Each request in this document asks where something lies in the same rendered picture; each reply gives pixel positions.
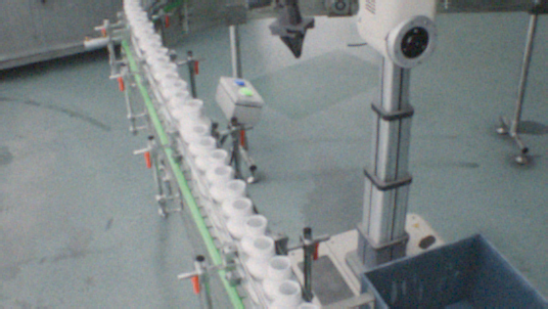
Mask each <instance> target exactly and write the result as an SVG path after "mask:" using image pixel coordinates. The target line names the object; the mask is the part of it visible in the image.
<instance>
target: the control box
mask: <svg viewBox="0 0 548 309"><path fill-rule="evenodd" d="M234 80H235V79H234V78H227V77H221V80H220V84H219V87H218V91H217V93H216V97H215V99H216V101H217V103H218V104H219V106H220V108H221V109H222V111H223V113H224V114H225V116H226V117H227V119H228V121H227V128H226V129H229V123H230V122H231V121H230V117H232V116H236V117H237V124H238V125H239V126H240V123H247V124H258V121H259V118H260V115H261V112H262V108H263V105H264V101H263V99H262V98H261V97H260V96H259V94H258V93H257V92H256V90H255V89H254V88H253V87H252V85H251V84H250V82H249V81H248V80H247V79H243V80H245V82H246V83H245V84H244V85H242V84H238V83H236V82H235V81H234ZM242 88H249V89H251V90H252V94H246V93H243V92H242V91H241V90H242ZM228 135H229V134H227V135H222V137H221V138H220V141H219V145H220V147H221V148H222V146H223V144H224V143H225V140H226V138H227V137H228Z"/></svg>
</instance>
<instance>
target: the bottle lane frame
mask: <svg viewBox="0 0 548 309"><path fill-rule="evenodd" d="M123 48H124V52H125V55H126V58H127V63H128V68H129V71H130V72H131V71H134V70H137V69H138V67H137V66H136V64H135V62H134V60H133V58H132V55H131V53H130V50H129V46H128V45H127V44H126V43H124V44H123ZM130 78H131V83H132V85H130V89H131V92H132V94H133V97H134V99H135V101H136V103H137V106H138V108H139V111H140V114H142V113H144V112H145V111H144V104H146V107H147V113H148V114H145V115H144V116H141V117H142V120H143V122H144V125H145V126H146V125H147V121H146V118H147V117H148V118H149V123H150V127H147V128H146V130H147V132H148V135H149V136H155V140H156V146H160V145H165V144H168V140H167V138H166V136H165V134H164V131H163V129H162V127H161V125H160V124H161V122H160V121H159V117H158V115H157V112H156V110H155V108H154V105H153V103H152V101H151V99H150V97H149V94H148V92H147V89H146V87H142V85H141V83H139V80H140V78H141V76H139V75H138V74H135V75H130ZM146 116H147V117H146ZM171 152H173V151H171V150H170V149H166V150H162V151H158V155H159V156H158V162H159V164H160V161H163V163H164V166H165V168H166V171H167V174H168V178H169V183H170V189H171V194H172V195H175V194H177V190H176V187H177V183H178V184H179V186H180V191H181V198H182V203H183V210H182V209H181V210H179V214H180V216H181V219H182V221H183V224H184V226H185V229H186V231H187V234H188V236H189V239H190V241H191V244H192V246H193V249H194V251H195V253H196V255H197V256H199V255H202V256H203V257H204V258H205V264H206V266H207V267H208V266H212V265H219V264H222V259H221V257H220V254H219V250H220V249H217V248H216V245H215V243H214V241H213V240H214V239H216V238H212V237H211V234H210V232H209V230H208V229H209V227H208V226H207V225H206V223H205V218H203V216H202V215H201V213H200V208H198V206H197V204H196V199H194V197H193V195H192V193H191V191H193V190H190V188H189V186H188V184H187V182H189V181H186V179H185V177H184V175H183V174H184V173H182V171H181V168H180V165H182V164H180V165H179V164H178V163H176V164H174V162H173V159H172V158H170V156H171ZM179 197H180V196H178V197H176V198H173V199H174V201H175V204H176V206H177V208H178V207H180V205H179ZM209 274H210V282H209V284H210V287H211V289H212V292H213V294H214V297H215V299H216V301H217V303H218V306H219V308H220V309H232V307H233V308H234V309H246V308H245V306H244V305H243V303H242V300H243V299H245V298H246V297H243V298H241V297H240V296H239V294H238V292H237V291H236V287H229V285H228V283H227V281H226V280H224V277H223V276H224V275H225V270H224V269H223V270H219V271H216V272H212V273H209Z"/></svg>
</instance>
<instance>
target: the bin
mask: <svg viewBox="0 0 548 309"><path fill-rule="evenodd" d="M359 276H360V277H361V286H360V294H359V295H357V296H354V297H351V298H348V299H345V300H342V301H339V302H335V303H332V304H329V305H326V306H323V307H321V308H320V309H350V308H352V307H355V306H358V309H548V299H547V298H546V297H545V296H543V294H542V293H541V292H540V291H539V290H538V289H537V287H535V286H534V285H533V284H532V282H531V281H530V280H528V279H527V278H526V277H525V276H524V275H523V274H522V272H520V271H519V270H518V269H517V268H516V266H515V265H514V264H512V263H511V262H510V260H509V259H508V258H507V257H506V256H505V255H504V254H503V253H502V252H500V251H499V249H498V248H497V247H496V246H495V245H493V243H492V242H491V241H490V240H489V239H488V238H487V236H485V235H484V234H483V233H482V232H477V233H474V234H472V235H468V236H466V237H464V238H461V239H457V240H454V241H452V242H448V243H443V244H440V245H437V246H434V247H432V248H431V249H428V250H425V251H422V252H418V253H416V254H413V255H409V256H406V257H403V258H400V259H397V260H394V261H391V262H388V263H385V264H382V265H379V266H376V267H373V268H370V269H366V270H363V271H360V272H359Z"/></svg>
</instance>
